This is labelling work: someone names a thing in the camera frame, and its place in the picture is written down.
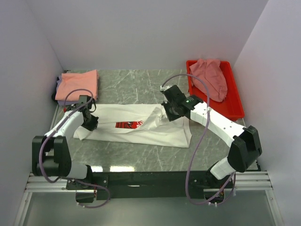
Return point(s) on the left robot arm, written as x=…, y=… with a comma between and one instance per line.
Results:
x=50, y=152

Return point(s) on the red plastic bin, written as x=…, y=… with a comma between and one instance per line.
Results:
x=231, y=107

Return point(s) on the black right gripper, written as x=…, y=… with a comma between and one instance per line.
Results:
x=171, y=117

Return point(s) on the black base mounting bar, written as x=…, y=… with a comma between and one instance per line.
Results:
x=168, y=184

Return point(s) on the white Coca-Cola t-shirt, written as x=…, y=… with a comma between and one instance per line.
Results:
x=137, y=123

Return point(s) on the aluminium rail frame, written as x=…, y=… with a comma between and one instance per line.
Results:
x=247, y=181

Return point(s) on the folded salmon pink t-shirt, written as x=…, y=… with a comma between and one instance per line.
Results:
x=68, y=82

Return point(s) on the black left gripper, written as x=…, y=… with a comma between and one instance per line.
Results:
x=93, y=125

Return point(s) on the crumpled pink t-shirt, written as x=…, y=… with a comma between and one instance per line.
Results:
x=210, y=73

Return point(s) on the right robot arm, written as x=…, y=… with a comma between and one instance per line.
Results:
x=244, y=142

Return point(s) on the folded lavender t-shirt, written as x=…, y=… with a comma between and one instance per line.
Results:
x=62, y=102

